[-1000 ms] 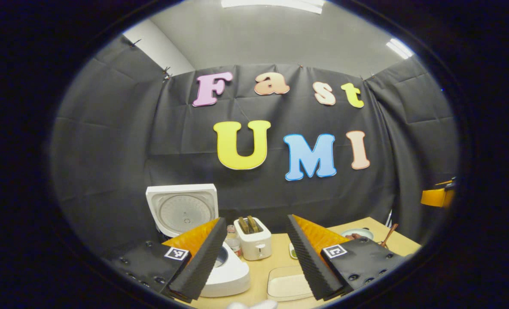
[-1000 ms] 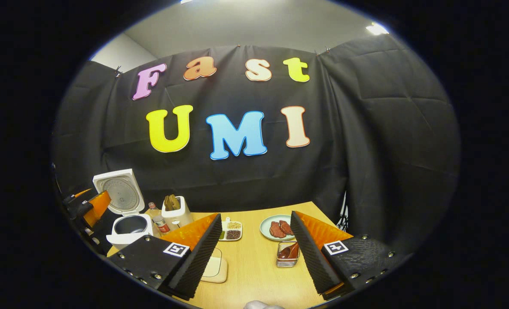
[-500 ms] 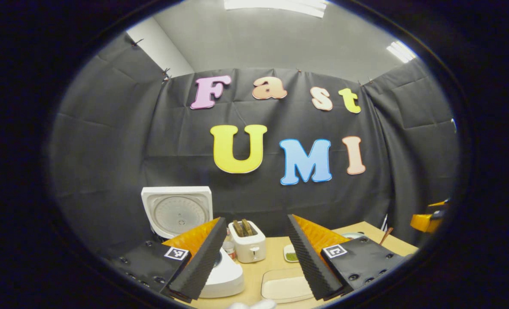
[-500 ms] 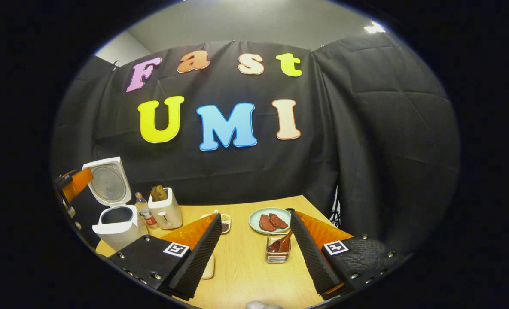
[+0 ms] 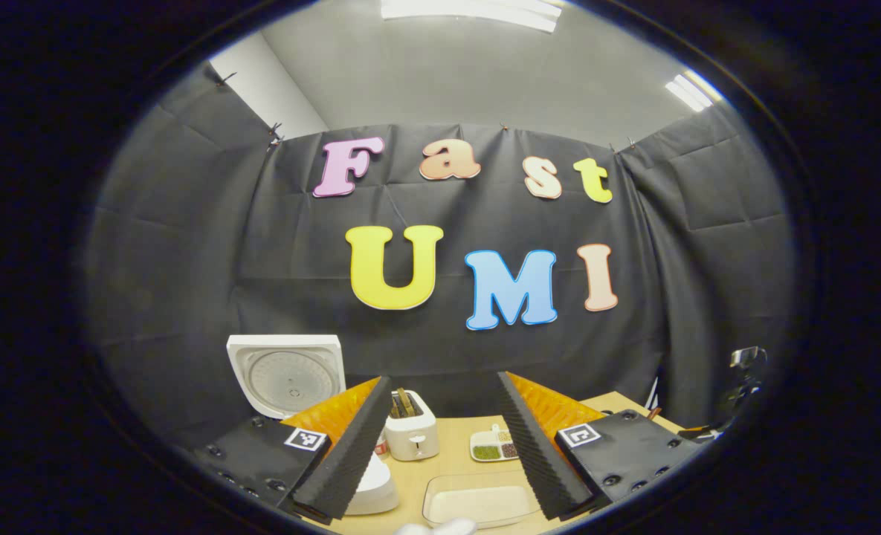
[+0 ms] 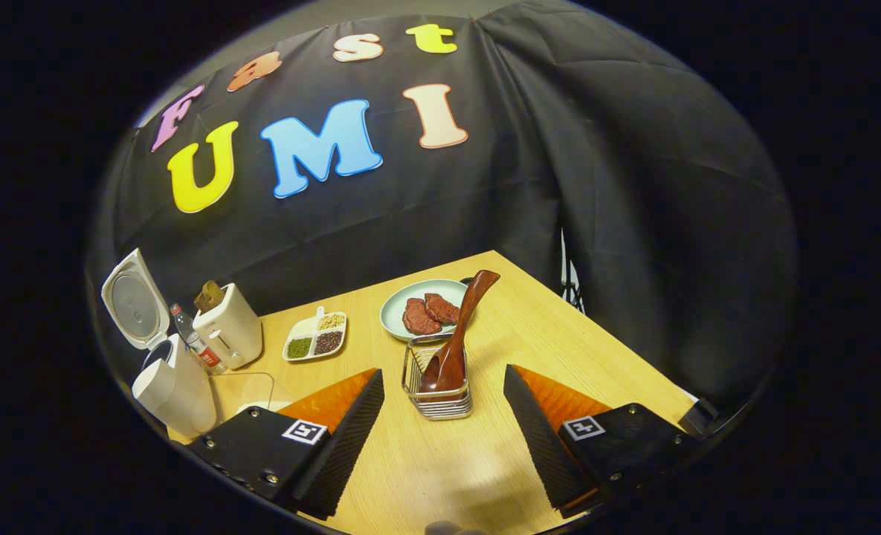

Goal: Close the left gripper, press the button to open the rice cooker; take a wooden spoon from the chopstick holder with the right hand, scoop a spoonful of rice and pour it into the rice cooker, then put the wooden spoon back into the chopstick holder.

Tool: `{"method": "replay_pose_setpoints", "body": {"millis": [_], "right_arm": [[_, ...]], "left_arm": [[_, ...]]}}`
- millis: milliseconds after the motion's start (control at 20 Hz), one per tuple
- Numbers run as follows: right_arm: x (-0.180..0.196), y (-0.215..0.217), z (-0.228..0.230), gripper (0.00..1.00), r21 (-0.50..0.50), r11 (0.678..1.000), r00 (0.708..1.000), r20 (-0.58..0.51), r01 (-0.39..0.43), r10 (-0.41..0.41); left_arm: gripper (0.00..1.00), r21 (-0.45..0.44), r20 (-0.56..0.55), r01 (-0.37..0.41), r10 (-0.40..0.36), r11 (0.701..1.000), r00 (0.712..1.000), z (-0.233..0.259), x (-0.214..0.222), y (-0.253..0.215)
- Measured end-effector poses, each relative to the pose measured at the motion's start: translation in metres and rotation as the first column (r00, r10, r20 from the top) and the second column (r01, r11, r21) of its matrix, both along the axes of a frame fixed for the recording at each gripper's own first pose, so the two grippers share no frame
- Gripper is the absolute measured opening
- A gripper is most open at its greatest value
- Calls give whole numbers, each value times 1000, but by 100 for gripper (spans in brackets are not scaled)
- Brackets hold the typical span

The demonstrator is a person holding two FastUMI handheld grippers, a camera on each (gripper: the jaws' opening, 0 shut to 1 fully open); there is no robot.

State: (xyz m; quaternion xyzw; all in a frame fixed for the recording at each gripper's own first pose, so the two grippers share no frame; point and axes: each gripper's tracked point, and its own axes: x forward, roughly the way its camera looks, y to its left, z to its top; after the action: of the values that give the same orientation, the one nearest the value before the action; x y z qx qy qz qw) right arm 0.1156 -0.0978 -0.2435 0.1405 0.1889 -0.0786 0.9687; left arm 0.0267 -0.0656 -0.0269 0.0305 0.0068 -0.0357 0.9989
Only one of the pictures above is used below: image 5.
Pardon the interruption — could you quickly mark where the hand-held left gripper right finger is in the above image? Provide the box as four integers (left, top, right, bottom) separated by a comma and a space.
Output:
495, 371, 706, 521

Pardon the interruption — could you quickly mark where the small ceiling light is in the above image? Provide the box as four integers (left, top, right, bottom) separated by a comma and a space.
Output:
665, 71, 724, 113

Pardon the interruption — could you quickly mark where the cream rectangular tray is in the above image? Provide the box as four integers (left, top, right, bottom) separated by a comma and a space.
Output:
422, 476, 542, 530

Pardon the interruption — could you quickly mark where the black backdrop cloth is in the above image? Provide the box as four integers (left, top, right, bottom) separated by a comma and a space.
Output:
83, 63, 796, 454

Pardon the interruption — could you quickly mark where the long ceiling light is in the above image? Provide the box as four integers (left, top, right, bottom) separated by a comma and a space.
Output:
381, 0, 564, 33

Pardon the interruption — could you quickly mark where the white toaster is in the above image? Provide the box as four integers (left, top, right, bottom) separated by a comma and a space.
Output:
384, 390, 440, 462

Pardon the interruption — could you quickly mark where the white rice cooker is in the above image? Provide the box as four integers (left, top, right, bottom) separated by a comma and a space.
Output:
226, 334, 401, 516

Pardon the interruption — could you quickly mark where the white divided grain dish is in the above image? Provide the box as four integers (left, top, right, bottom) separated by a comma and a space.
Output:
470, 424, 520, 463

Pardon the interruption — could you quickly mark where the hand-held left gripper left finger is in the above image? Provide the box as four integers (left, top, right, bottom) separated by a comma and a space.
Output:
191, 375, 395, 523

